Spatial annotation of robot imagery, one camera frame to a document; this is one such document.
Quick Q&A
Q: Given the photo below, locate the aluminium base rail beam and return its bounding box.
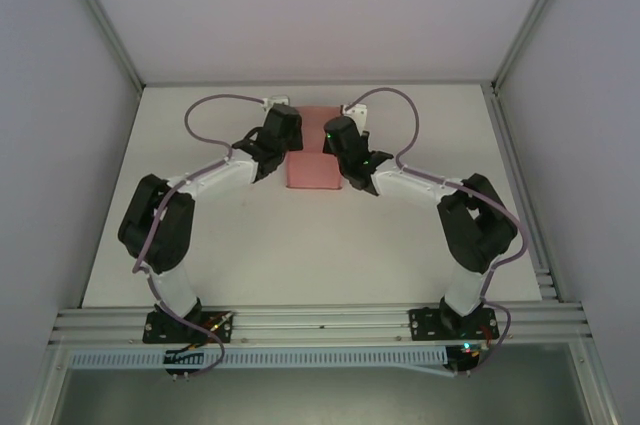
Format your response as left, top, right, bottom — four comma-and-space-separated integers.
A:
48, 300, 587, 347

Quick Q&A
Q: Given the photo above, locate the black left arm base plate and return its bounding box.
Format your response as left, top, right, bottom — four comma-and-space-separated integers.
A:
142, 309, 236, 345

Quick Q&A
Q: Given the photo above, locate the pink paper box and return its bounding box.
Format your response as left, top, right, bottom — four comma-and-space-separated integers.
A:
285, 104, 344, 191

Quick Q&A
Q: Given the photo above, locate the grey metal panel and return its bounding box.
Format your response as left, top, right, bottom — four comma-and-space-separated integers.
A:
29, 342, 624, 425

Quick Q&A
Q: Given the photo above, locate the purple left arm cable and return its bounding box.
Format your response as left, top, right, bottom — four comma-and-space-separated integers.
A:
131, 93, 274, 378

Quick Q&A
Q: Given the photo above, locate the aluminium frame post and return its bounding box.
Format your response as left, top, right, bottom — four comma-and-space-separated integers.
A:
48, 0, 147, 94
491, 0, 584, 95

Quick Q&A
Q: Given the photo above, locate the slotted white cable duct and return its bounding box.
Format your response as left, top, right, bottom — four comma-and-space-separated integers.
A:
66, 346, 450, 372

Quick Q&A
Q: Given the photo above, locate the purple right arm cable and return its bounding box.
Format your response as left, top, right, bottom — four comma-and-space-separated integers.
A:
348, 87, 530, 377

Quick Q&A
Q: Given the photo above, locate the aluminium side rail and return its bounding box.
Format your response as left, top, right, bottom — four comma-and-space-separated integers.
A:
481, 83, 565, 303

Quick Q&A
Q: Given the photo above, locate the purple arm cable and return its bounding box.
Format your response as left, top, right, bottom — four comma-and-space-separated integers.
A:
131, 93, 274, 378
348, 87, 530, 377

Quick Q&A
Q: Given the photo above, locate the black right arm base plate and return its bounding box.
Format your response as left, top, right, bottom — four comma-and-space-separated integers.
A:
408, 306, 499, 342

